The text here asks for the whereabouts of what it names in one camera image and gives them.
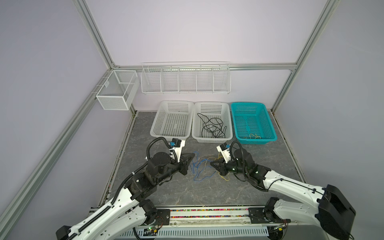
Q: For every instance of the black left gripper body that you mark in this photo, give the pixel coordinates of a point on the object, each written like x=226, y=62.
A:
x=180, y=169

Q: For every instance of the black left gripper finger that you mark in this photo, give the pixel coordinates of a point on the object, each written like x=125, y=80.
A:
x=191, y=168
x=187, y=157

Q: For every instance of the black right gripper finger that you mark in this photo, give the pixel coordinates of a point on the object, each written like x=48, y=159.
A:
x=216, y=163
x=219, y=169

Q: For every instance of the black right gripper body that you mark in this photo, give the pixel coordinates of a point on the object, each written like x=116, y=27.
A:
x=232, y=167

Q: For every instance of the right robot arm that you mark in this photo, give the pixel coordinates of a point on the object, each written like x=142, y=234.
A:
x=324, y=207

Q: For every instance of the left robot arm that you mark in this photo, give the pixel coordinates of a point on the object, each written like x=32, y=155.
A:
x=136, y=188

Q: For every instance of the white plastic basket left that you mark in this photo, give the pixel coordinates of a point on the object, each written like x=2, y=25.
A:
x=173, y=120

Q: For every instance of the white plastic basket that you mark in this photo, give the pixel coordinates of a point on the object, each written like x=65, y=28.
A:
x=173, y=120
x=212, y=122

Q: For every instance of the white plastic basket middle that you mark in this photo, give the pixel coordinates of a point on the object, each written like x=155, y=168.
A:
x=212, y=122

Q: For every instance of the teal plastic basket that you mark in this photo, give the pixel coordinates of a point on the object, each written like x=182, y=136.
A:
x=252, y=123

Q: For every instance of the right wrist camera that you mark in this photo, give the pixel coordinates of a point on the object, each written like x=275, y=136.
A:
x=224, y=150

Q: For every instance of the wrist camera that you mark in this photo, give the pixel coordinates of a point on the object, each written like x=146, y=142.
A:
x=224, y=150
x=176, y=148

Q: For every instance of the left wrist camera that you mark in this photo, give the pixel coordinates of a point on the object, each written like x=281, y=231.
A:
x=176, y=148

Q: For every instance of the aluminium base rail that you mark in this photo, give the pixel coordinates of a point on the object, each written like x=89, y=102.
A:
x=210, y=214

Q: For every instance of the white vented cable duct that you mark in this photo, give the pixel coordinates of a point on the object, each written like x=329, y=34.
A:
x=198, y=233

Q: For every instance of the white wire wall shelf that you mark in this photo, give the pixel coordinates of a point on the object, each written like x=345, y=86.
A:
x=186, y=78

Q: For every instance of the white mesh wall box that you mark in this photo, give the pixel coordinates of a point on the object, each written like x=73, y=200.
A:
x=118, y=90

